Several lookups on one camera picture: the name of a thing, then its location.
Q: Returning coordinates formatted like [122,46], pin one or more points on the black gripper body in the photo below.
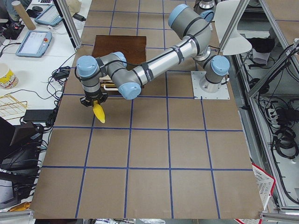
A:
[92,97]

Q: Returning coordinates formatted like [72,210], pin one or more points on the yellow corn cob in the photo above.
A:
[99,112]

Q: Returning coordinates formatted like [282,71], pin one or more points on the wooden drawer with white handle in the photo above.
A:
[108,85]

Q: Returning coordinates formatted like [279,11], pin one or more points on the dark brown wooden cabinet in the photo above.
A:
[133,47]

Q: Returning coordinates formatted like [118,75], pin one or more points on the blue teach pendant near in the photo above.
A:
[34,44]

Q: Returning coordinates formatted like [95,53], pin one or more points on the blue teach pendant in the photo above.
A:
[49,17]
[34,44]

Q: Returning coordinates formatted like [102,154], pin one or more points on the black electronics pile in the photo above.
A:
[20,147]

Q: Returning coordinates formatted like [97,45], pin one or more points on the yellow popcorn bucket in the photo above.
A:
[8,79]

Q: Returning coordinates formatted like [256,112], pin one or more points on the black power adapter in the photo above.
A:
[79,17]

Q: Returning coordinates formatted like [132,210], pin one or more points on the blue teach pendant far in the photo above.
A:
[49,17]

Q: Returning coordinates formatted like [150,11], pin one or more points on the cardboard tube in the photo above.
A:
[23,14]

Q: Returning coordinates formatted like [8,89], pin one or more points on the white red plastic basket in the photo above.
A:
[265,183]

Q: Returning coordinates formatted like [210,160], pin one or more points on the gold wire rack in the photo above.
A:
[11,108]

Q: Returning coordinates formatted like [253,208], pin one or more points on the aluminium frame post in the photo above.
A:
[68,22]

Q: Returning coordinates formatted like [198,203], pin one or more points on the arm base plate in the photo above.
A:
[202,89]

